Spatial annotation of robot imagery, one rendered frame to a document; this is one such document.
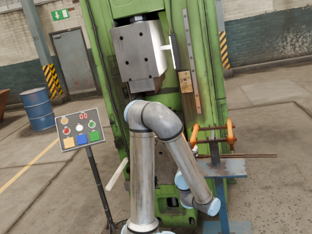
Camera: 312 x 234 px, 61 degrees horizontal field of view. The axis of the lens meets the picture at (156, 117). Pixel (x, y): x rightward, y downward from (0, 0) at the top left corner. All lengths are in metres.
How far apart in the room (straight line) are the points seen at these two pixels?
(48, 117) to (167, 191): 4.66
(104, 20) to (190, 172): 1.43
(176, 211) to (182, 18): 1.61
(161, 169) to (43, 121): 4.66
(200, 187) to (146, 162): 0.28
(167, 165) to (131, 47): 0.97
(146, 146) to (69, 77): 7.88
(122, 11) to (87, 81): 6.69
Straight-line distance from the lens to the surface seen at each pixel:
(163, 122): 1.04
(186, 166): 1.18
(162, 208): 2.52
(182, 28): 2.06
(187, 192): 1.45
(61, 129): 2.21
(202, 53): 2.07
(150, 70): 1.99
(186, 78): 2.08
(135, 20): 2.18
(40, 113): 6.51
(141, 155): 1.16
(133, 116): 1.13
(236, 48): 8.01
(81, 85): 8.84
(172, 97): 2.52
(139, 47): 1.99
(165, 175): 2.25
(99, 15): 2.22
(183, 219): 2.51
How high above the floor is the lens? 1.72
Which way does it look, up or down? 19 degrees down
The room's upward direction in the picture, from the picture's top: 12 degrees counter-clockwise
